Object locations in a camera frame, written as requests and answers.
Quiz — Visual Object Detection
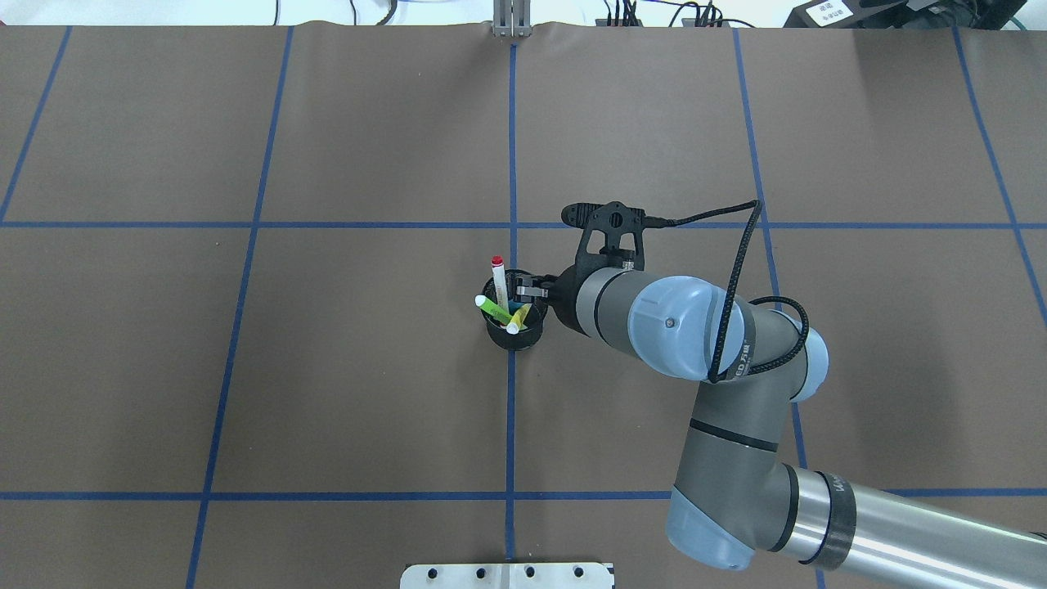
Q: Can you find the yellow highlighter pen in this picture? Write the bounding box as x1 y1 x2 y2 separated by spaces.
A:
506 304 532 335

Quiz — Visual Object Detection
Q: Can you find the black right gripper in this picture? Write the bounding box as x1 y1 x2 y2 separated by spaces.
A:
514 275 564 307

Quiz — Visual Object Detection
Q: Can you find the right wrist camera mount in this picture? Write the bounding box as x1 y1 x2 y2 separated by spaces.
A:
560 201 647 277

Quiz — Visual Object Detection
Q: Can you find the green highlighter pen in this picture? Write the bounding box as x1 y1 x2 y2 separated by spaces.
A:
474 294 513 325

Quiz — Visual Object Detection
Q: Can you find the black mesh pen cup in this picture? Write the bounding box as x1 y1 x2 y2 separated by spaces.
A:
474 268 550 352

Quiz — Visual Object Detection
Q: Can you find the red capped white pen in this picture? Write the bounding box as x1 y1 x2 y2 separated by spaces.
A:
491 256 510 312

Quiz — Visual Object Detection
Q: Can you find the black labelled box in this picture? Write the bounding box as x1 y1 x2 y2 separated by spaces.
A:
782 1 875 29

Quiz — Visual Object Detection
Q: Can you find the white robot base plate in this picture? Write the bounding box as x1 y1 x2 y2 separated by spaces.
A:
399 562 617 588

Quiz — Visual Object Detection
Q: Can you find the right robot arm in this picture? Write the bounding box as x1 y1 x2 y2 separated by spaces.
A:
513 265 1046 588

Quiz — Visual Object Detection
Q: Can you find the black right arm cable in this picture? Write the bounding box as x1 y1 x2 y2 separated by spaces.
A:
645 200 811 384

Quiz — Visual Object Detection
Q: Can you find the aluminium post at table edge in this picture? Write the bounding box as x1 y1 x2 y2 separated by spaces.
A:
491 0 533 38

